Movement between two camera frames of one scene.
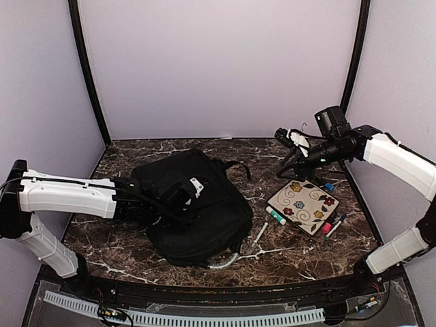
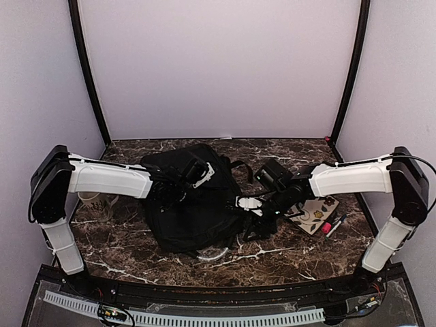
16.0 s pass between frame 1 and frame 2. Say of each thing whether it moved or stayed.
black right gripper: moved
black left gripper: moved
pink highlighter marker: stayed
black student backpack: moved
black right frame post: stayed
